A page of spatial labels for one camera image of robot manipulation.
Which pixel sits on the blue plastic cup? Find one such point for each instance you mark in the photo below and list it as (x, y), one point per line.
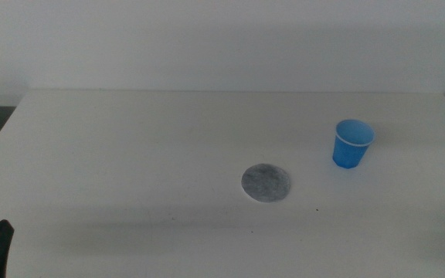
(348, 152)

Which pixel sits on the grey round cup mat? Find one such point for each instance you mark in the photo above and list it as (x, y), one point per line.
(265, 183)

